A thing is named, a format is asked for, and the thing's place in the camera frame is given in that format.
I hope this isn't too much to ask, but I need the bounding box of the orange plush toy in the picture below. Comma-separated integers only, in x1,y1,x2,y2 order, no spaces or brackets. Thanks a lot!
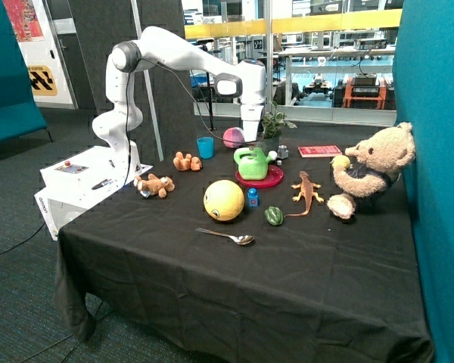
173,151,203,172

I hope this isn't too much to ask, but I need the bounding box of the white robot control box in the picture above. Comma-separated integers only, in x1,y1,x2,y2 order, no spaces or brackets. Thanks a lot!
35,146,151,240

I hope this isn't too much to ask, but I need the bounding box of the pink plastic plate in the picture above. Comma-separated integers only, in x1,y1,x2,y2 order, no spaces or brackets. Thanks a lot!
235,165,284,188

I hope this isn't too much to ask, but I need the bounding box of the teal partition panel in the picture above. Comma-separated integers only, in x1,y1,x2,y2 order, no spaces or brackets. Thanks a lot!
393,1,454,362

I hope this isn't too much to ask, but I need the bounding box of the small brown plush bear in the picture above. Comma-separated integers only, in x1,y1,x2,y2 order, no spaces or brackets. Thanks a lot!
133,174,175,198

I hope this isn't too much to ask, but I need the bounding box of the grey metal block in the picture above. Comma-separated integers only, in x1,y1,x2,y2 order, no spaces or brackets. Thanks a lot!
277,144,289,160

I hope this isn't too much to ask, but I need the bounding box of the large beige teddy bear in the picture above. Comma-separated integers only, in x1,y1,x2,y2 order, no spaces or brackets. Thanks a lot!
327,122,415,219

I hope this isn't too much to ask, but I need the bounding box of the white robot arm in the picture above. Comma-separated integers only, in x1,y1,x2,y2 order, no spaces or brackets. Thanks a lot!
92,26,266,175

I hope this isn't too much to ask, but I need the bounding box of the red book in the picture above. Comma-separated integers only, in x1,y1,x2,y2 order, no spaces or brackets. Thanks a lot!
297,145,343,158

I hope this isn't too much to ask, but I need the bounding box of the black camera tripod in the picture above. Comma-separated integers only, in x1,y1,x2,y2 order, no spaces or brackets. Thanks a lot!
196,37,216,132

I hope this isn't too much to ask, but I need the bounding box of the blue plastic cup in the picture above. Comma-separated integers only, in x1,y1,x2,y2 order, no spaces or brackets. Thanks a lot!
197,136,214,159

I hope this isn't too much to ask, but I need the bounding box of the green toy watering can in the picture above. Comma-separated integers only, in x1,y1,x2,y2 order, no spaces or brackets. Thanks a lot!
234,147,277,181

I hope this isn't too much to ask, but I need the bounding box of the orange toy lizard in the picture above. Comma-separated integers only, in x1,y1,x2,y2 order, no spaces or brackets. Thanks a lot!
285,170,325,217

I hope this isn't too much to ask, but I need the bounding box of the potted green plant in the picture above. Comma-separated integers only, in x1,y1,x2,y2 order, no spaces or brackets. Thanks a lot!
257,101,297,155

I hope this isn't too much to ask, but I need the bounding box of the black tablecloth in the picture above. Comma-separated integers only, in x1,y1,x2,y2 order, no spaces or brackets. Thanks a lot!
54,124,435,362

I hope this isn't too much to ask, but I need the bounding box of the yellow toy ball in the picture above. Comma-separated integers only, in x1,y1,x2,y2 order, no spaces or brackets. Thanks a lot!
330,155,352,169

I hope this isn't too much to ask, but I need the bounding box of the teal sofa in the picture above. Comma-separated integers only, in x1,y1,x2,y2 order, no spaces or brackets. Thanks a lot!
0,1,48,141

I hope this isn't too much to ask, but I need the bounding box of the blue toy block bottle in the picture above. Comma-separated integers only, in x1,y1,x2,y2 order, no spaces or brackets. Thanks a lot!
247,188,259,207

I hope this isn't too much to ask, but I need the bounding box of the pink purple soft ball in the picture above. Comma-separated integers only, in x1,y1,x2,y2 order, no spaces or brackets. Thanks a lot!
222,127,244,148

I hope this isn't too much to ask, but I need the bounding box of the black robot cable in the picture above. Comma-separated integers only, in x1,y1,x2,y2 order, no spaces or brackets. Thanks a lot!
123,58,258,188

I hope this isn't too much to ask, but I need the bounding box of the yellow smiley ball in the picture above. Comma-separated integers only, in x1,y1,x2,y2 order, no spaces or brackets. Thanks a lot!
204,180,245,222

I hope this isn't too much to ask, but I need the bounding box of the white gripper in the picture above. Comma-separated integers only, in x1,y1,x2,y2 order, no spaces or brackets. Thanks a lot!
241,104,265,142

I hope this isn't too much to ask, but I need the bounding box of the green toy pepper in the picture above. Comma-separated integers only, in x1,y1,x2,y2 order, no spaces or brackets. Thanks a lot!
264,206,284,226

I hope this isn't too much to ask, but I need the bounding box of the metal spoon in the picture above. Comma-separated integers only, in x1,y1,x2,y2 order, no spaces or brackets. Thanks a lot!
195,228,254,246

